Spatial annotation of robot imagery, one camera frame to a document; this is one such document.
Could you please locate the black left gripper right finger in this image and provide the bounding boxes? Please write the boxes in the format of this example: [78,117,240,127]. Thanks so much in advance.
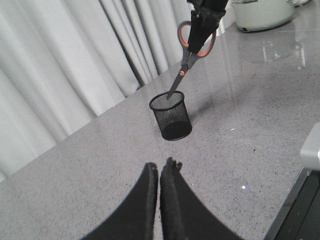
[160,157,241,240]

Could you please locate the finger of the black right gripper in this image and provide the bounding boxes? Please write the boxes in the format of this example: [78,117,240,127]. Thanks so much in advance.
[187,0,228,53]

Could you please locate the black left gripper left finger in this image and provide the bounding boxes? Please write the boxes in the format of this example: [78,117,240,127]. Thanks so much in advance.
[83,162,158,240]

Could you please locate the grey orange handled scissors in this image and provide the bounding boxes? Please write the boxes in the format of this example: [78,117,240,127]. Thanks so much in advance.
[167,21,216,99]

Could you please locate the black mesh pen bucket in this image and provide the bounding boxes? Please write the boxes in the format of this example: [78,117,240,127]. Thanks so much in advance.
[149,91,193,141]

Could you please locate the pale green cooking pot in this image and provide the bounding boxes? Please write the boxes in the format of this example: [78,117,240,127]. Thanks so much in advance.
[231,0,308,32]

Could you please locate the grey pleated curtain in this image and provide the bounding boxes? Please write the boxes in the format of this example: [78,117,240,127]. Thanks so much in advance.
[0,0,191,180]

